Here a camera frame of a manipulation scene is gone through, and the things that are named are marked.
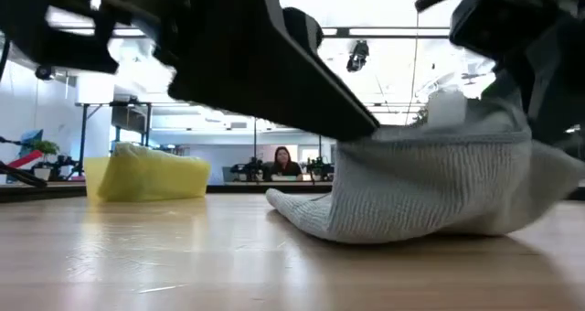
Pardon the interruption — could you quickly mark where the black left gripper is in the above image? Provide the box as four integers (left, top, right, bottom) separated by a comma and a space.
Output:
0, 0, 261, 102

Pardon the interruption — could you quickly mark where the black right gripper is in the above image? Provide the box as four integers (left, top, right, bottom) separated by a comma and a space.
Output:
450, 0, 585, 146

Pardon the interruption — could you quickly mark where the yellow translucent plastic basket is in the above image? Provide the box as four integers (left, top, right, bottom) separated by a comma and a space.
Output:
83, 141, 211, 206

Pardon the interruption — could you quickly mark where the grey microfiber towel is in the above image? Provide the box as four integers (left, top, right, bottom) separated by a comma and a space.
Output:
265, 84, 585, 245

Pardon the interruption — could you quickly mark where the black ceiling spotlight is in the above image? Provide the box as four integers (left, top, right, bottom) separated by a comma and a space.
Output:
34, 63, 57, 82
346, 39, 370, 73

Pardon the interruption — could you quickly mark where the person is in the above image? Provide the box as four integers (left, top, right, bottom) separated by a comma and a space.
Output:
269, 145, 304, 183

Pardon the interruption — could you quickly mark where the white background desk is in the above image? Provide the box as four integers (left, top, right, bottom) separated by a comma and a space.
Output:
222, 179, 335, 188

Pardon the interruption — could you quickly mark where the small background plant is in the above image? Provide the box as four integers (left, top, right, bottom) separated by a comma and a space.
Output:
31, 139, 61, 159

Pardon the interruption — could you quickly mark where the black aluminium table frame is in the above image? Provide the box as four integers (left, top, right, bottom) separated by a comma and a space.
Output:
0, 181, 585, 203

